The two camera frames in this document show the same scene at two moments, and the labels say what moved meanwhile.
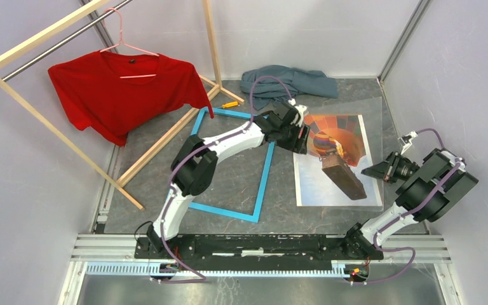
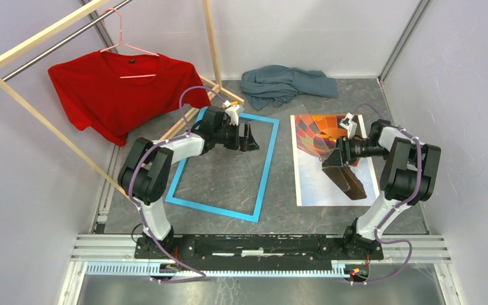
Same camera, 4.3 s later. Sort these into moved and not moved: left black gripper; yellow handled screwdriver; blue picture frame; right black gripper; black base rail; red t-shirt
Moved: left black gripper; right black gripper
Not moved: blue picture frame; red t-shirt; yellow handled screwdriver; black base rail
